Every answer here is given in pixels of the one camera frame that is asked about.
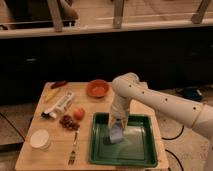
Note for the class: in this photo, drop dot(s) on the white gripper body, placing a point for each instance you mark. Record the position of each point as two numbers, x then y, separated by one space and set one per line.
118 117

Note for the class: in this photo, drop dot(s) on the white round lid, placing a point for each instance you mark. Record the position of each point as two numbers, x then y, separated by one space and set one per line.
40 139

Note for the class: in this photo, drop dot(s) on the silver fork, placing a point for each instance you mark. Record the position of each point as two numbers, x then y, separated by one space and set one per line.
73 152

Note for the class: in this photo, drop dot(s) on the green plastic tray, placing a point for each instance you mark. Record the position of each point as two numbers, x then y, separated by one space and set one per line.
136 149

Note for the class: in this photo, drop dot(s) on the orange bowl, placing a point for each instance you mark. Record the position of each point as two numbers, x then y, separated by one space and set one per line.
97 88

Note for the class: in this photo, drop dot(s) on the red chili pepper toy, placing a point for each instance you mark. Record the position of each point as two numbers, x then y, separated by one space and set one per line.
58 84

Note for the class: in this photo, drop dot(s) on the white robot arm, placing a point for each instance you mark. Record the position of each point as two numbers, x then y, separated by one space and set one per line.
195 115

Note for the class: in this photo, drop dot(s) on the orange round fruit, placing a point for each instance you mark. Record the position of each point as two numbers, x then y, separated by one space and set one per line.
79 113

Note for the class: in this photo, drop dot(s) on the blue sponge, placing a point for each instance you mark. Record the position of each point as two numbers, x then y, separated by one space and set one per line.
116 133

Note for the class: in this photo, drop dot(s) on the bunch of red grapes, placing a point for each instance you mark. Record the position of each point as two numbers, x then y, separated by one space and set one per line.
68 123

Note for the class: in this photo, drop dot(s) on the blue black device on floor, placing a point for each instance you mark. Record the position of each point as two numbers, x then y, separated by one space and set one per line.
191 93

